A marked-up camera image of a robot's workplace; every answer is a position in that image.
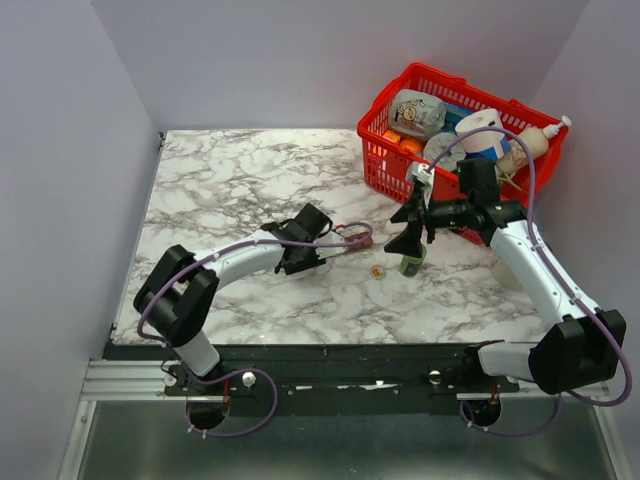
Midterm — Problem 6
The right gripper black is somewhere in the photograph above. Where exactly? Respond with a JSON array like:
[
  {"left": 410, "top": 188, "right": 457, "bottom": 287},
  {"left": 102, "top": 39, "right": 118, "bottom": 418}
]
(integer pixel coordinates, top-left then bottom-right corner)
[{"left": 385, "top": 185, "right": 474, "bottom": 258}]

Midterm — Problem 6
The green pill bottle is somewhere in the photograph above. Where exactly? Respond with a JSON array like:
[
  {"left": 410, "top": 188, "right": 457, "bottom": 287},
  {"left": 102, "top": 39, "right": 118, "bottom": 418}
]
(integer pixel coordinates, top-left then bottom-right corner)
[{"left": 399, "top": 256, "right": 424, "bottom": 278}]

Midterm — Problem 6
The red weekly pill organizer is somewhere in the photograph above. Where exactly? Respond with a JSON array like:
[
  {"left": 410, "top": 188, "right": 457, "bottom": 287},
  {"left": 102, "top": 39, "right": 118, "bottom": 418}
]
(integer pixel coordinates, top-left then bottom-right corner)
[{"left": 344, "top": 232, "right": 373, "bottom": 251}]

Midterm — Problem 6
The gold bottle cap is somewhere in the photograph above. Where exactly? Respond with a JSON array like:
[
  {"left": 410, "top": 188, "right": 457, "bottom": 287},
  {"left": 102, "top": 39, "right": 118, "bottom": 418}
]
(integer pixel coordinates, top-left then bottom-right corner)
[{"left": 371, "top": 265, "right": 386, "bottom": 279}]

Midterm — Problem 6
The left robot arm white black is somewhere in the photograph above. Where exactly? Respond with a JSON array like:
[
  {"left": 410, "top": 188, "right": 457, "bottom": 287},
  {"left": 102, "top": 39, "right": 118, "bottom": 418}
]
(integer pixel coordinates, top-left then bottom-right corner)
[{"left": 133, "top": 203, "right": 333, "bottom": 395}]

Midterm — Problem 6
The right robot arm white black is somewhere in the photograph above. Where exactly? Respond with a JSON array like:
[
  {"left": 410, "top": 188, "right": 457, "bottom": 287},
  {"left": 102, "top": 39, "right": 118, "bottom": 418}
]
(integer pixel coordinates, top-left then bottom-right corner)
[{"left": 384, "top": 158, "right": 626, "bottom": 395}]

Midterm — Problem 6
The orange fruit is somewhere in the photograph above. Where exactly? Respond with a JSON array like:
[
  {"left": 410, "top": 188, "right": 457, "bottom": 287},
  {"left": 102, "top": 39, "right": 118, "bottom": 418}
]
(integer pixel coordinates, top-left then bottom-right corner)
[{"left": 399, "top": 138, "right": 425, "bottom": 157}]

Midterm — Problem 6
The grey wrapped paper roll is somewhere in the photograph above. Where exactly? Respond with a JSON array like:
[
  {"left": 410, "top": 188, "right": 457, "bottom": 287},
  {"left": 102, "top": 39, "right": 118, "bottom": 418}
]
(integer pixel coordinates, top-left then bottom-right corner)
[{"left": 423, "top": 132, "right": 467, "bottom": 172}]

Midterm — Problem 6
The cream jar brown lid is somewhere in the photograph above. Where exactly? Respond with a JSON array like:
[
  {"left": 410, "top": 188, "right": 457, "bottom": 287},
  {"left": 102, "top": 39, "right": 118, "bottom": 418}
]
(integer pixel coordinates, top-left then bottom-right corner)
[{"left": 491, "top": 259, "right": 523, "bottom": 292}]

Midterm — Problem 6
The grey snack bag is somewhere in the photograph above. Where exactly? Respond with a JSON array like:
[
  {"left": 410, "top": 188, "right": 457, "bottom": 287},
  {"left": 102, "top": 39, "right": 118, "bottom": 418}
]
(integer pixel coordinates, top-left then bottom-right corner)
[{"left": 388, "top": 89, "right": 447, "bottom": 140}]

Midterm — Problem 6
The cream pump lotion bottle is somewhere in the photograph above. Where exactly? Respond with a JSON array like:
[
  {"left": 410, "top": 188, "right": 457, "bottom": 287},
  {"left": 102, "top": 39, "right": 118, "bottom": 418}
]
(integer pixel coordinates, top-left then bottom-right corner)
[{"left": 496, "top": 116, "right": 572, "bottom": 177}]

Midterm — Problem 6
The white toilet paper roll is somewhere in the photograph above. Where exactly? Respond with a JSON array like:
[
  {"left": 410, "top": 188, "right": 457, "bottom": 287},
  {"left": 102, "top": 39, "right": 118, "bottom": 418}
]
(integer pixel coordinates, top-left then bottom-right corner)
[{"left": 455, "top": 108, "right": 511, "bottom": 162}]

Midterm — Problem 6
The red plastic shopping basket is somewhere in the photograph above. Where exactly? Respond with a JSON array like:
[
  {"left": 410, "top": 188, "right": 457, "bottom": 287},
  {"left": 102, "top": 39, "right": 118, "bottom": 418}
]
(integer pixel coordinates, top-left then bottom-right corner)
[{"left": 357, "top": 62, "right": 569, "bottom": 207}]

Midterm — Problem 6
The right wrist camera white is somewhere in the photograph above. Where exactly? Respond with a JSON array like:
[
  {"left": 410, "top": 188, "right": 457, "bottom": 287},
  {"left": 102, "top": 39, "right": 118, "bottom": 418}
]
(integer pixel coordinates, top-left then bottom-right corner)
[{"left": 406, "top": 162, "right": 435, "bottom": 206}]

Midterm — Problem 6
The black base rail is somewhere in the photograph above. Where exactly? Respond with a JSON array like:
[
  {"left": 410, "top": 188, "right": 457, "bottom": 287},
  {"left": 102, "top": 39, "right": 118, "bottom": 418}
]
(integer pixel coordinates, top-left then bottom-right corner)
[{"left": 103, "top": 343, "right": 537, "bottom": 423}]

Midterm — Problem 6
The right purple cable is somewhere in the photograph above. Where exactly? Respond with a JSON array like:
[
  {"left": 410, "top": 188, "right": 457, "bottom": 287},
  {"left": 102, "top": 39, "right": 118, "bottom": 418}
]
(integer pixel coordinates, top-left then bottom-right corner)
[{"left": 427, "top": 127, "right": 634, "bottom": 436}]

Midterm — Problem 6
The aluminium frame rail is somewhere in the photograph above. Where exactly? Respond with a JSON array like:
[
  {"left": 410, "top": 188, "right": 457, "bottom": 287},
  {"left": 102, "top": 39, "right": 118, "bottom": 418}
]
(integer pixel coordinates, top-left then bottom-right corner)
[{"left": 80, "top": 360, "right": 546, "bottom": 402}]

